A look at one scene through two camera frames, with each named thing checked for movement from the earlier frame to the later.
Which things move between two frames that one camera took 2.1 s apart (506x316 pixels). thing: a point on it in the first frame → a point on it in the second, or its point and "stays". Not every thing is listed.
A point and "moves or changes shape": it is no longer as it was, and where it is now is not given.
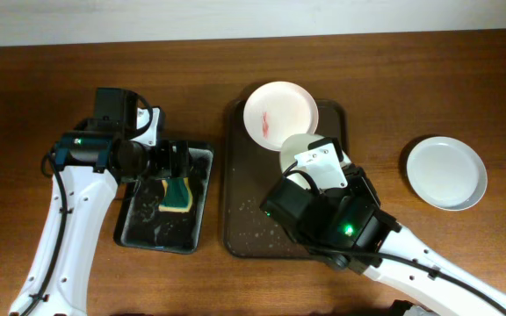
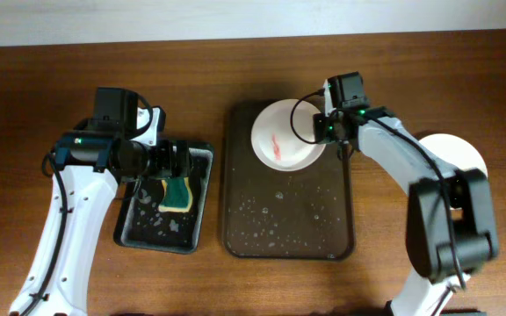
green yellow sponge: x=178 y=197 stays
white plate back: x=276 y=111 moves or changes shape
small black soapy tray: x=140 y=224 stays
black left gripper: x=181 y=159 stays
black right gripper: x=365 y=184 → x=321 y=128
